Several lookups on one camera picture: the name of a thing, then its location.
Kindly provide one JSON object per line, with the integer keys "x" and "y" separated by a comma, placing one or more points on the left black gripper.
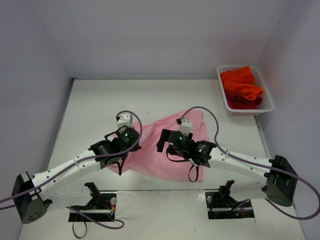
{"x": 135, "y": 146}

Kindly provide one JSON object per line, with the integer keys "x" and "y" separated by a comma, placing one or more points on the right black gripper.
{"x": 162, "y": 141}

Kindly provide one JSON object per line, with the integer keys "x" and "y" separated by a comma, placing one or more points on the pink t shirt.
{"x": 148, "y": 161}

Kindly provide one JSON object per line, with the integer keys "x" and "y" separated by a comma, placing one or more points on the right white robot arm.
{"x": 274, "y": 178}

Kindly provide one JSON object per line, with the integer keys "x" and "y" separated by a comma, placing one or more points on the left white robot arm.
{"x": 35, "y": 195}

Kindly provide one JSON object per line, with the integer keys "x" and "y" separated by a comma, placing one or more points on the dark red t shirt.
{"x": 244, "y": 104}

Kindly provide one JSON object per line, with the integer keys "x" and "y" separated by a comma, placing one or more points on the orange t shirt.
{"x": 239, "y": 84}

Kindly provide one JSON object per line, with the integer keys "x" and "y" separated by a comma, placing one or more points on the white plastic basket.
{"x": 267, "y": 104}

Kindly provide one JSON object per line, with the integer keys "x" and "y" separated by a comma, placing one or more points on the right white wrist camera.
{"x": 185, "y": 127}

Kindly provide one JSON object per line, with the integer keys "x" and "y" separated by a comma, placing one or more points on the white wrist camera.
{"x": 185, "y": 127}
{"x": 124, "y": 120}

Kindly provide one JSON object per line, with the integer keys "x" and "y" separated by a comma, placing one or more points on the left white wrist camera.
{"x": 124, "y": 120}

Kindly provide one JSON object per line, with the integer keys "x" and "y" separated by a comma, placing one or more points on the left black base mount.
{"x": 102, "y": 210}

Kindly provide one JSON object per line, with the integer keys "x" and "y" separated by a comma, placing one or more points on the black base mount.
{"x": 102, "y": 210}
{"x": 223, "y": 207}

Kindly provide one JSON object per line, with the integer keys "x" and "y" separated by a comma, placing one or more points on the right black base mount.
{"x": 223, "y": 207}

